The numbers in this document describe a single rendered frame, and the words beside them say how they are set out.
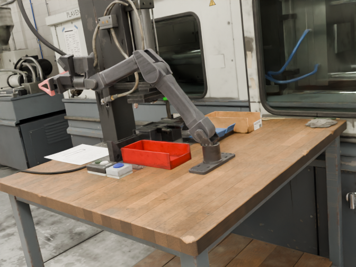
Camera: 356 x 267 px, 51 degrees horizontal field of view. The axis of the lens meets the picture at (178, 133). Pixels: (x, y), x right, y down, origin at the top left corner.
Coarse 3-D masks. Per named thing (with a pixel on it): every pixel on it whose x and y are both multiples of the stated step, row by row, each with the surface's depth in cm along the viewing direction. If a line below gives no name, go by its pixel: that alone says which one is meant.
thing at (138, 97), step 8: (144, 80) 167; (120, 88) 168; (128, 88) 164; (144, 88) 157; (152, 88) 157; (128, 96) 156; (136, 96) 153; (144, 96) 151; (152, 96) 154; (160, 96) 158; (136, 104) 158
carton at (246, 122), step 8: (216, 112) 184; (224, 112) 181; (232, 112) 178; (240, 112) 176; (248, 112) 173; (256, 112) 170; (216, 120) 171; (224, 120) 168; (232, 120) 166; (240, 120) 163; (248, 120) 174; (256, 120) 171; (240, 128) 164; (248, 128) 162; (256, 128) 168
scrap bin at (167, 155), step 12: (132, 144) 148; (144, 144) 152; (156, 144) 147; (168, 144) 143; (180, 144) 139; (132, 156) 140; (144, 156) 136; (156, 156) 132; (168, 156) 128; (180, 156) 133; (168, 168) 130
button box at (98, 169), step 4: (88, 164) 138; (92, 164) 138; (96, 164) 137; (100, 164) 135; (104, 164) 135; (108, 164) 135; (112, 164) 135; (76, 168) 142; (80, 168) 143; (88, 168) 137; (92, 168) 136; (96, 168) 134; (100, 168) 133; (104, 168) 132; (16, 172) 154; (28, 172) 148; (32, 172) 147; (36, 172) 145; (40, 172) 144; (44, 172) 143; (48, 172) 143; (52, 172) 142; (56, 172) 142; (60, 172) 142; (64, 172) 142; (88, 172) 138; (92, 172) 137; (96, 172) 135; (100, 172) 133; (104, 172) 132
